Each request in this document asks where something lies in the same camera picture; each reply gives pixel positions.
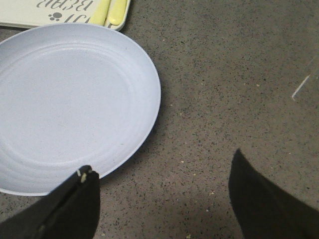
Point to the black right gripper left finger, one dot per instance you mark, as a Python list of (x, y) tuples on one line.
[(70, 211)]

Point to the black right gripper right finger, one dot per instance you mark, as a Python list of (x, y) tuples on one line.
[(264, 210)]

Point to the light blue round plate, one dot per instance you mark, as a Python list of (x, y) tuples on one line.
[(71, 95)]

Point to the cream rectangular tray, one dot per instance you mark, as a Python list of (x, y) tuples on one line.
[(33, 13)]

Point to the yellow utensil on tray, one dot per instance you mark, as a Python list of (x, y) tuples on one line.
[(116, 15)]

